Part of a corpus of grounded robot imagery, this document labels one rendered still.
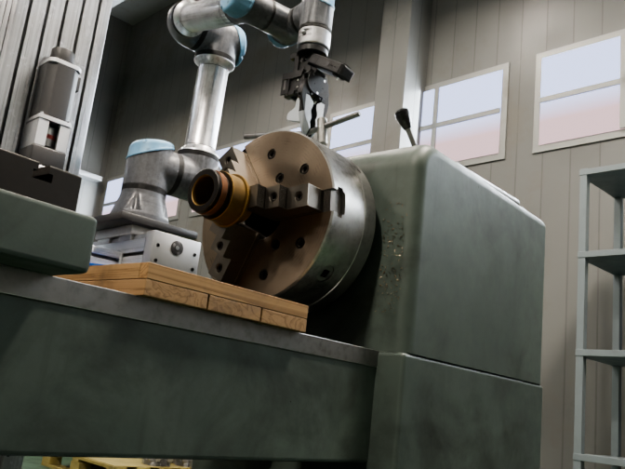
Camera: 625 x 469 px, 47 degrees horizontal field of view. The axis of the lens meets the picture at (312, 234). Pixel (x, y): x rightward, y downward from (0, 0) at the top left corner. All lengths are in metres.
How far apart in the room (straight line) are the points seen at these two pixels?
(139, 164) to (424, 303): 0.92
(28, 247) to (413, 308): 0.71
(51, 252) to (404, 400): 0.68
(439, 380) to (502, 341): 0.27
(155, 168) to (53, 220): 1.16
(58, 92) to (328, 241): 0.97
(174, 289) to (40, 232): 0.22
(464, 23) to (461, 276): 4.75
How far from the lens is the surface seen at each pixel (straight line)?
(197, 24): 1.92
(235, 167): 1.27
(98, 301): 0.84
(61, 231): 0.75
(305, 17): 1.70
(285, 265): 1.20
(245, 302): 0.97
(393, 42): 6.06
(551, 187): 5.06
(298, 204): 1.16
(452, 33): 6.08
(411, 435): 1.25
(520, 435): 1.64
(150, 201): 1.86
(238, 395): 0.99
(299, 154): 1.25
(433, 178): 1.32
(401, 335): 1.23
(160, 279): 0.88
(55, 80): 1.92
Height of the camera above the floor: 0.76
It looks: 13 degrees up
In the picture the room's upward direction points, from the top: 6 degrees clockwise
